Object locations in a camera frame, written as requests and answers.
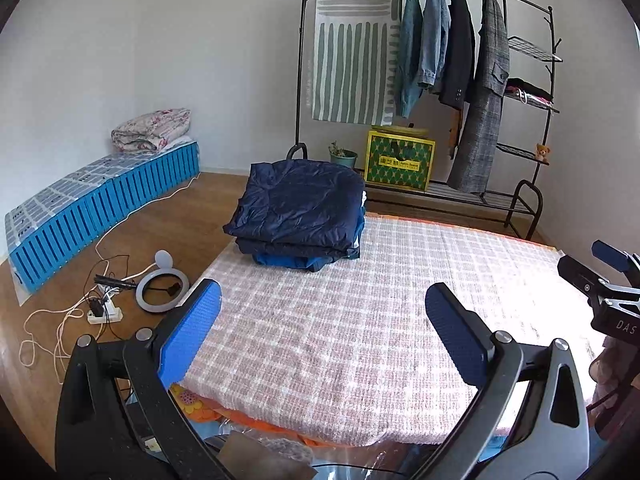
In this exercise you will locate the folded floral quilt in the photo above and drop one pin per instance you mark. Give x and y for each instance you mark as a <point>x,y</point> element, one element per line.
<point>152,132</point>

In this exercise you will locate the grey plaid long coat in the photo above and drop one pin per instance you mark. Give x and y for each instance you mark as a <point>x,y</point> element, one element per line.
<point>472,165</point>

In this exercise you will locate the blue folding mattress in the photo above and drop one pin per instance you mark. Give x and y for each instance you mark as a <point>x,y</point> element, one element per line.
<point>51,227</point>

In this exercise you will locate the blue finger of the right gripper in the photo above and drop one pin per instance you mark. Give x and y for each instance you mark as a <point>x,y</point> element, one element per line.
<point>620,261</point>

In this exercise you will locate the small teddy bear toy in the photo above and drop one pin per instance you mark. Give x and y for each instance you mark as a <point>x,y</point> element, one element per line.
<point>542,153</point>

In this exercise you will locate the navy blue puffer jacket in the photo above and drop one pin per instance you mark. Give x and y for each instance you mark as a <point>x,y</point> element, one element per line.
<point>298,202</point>

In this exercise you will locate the yellow green storage crate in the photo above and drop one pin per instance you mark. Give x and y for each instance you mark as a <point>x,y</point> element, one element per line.
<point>401,158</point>

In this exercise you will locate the black hanging jacket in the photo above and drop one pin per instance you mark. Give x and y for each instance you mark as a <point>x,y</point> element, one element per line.
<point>453,83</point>

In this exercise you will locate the white power strip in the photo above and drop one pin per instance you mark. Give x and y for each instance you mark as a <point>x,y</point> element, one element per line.
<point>103,311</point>

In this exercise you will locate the pink checked bed cover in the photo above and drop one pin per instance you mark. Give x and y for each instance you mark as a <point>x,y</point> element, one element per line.
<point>346,355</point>

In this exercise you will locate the folded clothes on shelf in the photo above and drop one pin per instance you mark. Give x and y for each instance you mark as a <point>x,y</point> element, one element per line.
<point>520,84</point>

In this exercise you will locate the orange floral sheet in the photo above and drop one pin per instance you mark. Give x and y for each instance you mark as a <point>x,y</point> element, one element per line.
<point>201,410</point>

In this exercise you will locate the blue denim hanging jacket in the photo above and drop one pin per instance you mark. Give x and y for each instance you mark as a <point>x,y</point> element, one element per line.
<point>434,44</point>

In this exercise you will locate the green striped white cloth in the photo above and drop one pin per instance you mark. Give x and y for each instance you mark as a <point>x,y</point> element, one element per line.
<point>356,45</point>

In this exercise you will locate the white ring light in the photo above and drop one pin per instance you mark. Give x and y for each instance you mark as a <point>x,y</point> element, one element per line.
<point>161,289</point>

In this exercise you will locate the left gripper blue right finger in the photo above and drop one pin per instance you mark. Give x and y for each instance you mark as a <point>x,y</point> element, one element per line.
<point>465,336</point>

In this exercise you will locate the folded blue clothes pile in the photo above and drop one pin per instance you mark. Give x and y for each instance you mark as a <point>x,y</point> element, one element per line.
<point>306,258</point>

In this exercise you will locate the small potted plant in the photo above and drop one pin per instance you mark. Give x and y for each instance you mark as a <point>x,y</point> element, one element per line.
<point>341,156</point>

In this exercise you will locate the teal denim hanging shirt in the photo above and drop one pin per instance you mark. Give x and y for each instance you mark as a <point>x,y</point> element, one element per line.
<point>407,90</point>

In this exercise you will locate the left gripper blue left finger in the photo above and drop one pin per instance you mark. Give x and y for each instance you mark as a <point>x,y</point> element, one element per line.
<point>197,316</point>

